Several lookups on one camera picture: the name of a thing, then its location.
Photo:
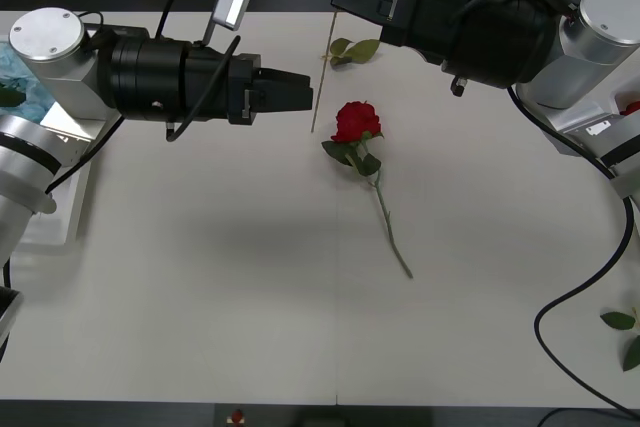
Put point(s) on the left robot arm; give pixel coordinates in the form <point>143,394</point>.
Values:
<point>145,77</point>

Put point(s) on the white plastic basket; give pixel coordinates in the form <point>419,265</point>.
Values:
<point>625,92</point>
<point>75,197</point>

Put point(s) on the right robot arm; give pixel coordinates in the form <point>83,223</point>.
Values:
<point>510,37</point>

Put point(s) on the green leaf twig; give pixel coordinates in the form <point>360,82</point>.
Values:
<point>617,319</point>

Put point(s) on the red rose with stem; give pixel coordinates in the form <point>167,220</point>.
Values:
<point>356,119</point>
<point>632,108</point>

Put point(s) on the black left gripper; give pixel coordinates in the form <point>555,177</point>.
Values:
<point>205,87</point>

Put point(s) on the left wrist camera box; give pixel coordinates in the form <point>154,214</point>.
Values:
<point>231,6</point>

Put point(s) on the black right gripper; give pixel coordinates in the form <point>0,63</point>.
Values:
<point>430,17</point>

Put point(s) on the small red button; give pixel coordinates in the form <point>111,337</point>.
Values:
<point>236,418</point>

